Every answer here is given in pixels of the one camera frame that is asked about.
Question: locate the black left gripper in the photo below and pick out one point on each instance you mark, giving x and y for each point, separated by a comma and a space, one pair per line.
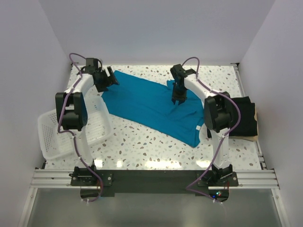
103, 87

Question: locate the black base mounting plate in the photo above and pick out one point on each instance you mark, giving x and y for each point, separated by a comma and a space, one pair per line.
108, 183

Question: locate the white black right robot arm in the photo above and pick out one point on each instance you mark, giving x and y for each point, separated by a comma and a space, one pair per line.
220, 167

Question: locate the aluminium extrusion rail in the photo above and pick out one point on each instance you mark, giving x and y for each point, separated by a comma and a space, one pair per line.
51, 178

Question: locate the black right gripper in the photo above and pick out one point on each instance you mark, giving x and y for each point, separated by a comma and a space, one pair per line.
181, 99

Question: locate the black folded t shirt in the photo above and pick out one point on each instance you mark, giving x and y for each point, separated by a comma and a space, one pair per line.
246, 118

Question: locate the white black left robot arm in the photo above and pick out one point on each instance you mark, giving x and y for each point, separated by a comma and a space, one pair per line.
72, 114

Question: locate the white plastic basket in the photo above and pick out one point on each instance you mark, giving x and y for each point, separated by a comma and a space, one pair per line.
98, 129

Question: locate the blue t shirt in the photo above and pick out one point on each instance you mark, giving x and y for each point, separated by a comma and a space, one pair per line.
149, 103

